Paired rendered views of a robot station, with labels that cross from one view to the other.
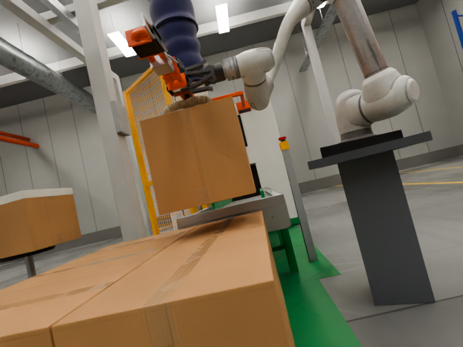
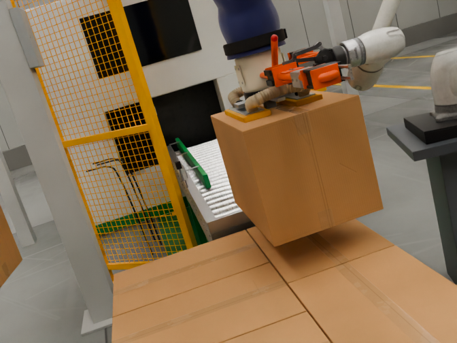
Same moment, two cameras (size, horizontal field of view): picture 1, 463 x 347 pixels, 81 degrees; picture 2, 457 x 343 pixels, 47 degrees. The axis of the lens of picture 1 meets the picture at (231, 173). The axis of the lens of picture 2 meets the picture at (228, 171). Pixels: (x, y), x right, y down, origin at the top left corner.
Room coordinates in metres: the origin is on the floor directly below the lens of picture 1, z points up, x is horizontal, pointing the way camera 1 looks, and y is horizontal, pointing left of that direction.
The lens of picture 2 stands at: (-0.46, 0.75, 1.37)
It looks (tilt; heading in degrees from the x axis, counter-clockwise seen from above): 14 degrees down; 347
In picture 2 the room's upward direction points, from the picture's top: 16 degrees counter-clockwise
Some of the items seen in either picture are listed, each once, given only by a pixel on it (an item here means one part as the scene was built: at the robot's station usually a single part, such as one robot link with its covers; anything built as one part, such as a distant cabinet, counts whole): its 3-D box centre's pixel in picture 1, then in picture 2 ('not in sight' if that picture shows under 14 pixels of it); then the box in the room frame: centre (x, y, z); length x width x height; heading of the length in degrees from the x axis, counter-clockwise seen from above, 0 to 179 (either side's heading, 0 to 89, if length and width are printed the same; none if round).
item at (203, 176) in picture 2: (221, 202); (184, 159); (3.27, 0.20, 0.60); 1.60 x 0.11 x 0.09; 175
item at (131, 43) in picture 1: (144, 43); (319, 76); (0.80, 0.17, 1.20); 0.08 x 0.07 x 0.05; 175
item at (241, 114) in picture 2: not in sight; (245, 108); (1.40, 0.21, 1.09); 0.34 x 0.10 x 0.05; 175
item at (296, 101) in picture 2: not in sight; (292, 94); (1.38, 0.02, 1.09); 0.34 x 0.10 x 0.05; 175
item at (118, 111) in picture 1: (120, 118); (27, 38); (2.54, 0.91, 1.62); 0.20 x 0.05 x 0.30; 175
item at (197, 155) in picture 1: (209, 162); (288, 157); (1.38, 0.10, 0.87); 0.60 x 0.40 x 0.40; 176
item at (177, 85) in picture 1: (179, 85); (282, 74); (1.14, 0.13, 1.20); 0.10 x 0.08 x 0.06; 85
